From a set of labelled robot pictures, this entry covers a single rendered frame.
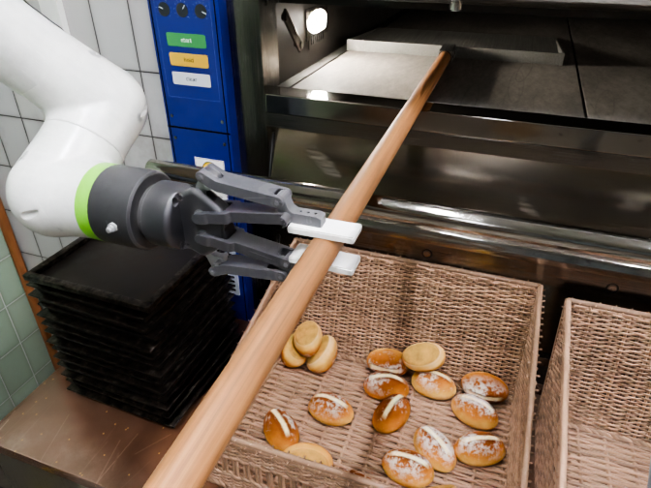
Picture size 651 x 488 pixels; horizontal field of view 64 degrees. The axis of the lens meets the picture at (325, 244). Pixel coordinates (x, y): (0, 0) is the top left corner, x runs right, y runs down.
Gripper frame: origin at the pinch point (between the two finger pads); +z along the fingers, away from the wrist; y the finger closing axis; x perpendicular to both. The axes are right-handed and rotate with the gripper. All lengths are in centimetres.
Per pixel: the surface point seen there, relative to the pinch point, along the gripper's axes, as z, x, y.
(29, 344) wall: -122, -46, 93
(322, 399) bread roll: -10, -26, 55
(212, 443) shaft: 1.8, 25.7, -1.0
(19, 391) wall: -122, -37, 107
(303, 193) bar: -8.7, -15.6, 3.0
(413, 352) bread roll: 5, -42, 52
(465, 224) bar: 12.9, -15.3, 3.4
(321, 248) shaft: 0.6, 3.0, -1.4
